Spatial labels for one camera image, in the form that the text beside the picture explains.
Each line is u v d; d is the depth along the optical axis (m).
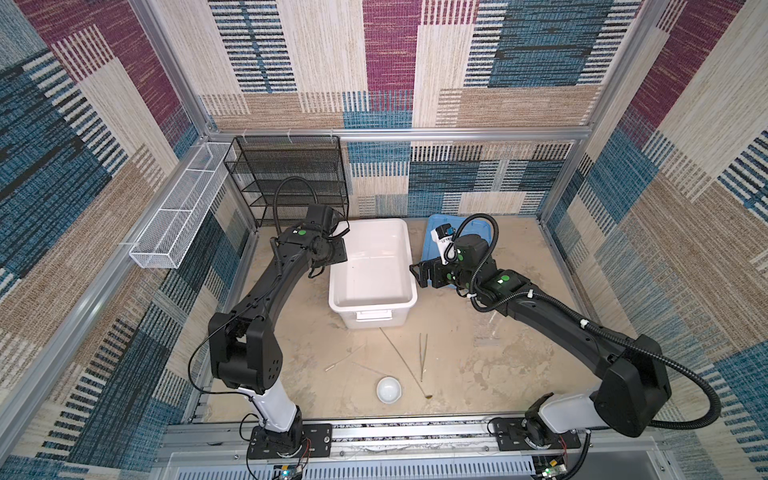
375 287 0.97
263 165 1.04
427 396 0.79
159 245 0.70
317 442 0.73
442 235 0.70
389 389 0.80
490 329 0.91
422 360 0.87
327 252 0.73
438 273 0.71
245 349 0.45
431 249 0.73
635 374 0.41
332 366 0.85
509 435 0.73
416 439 0.75
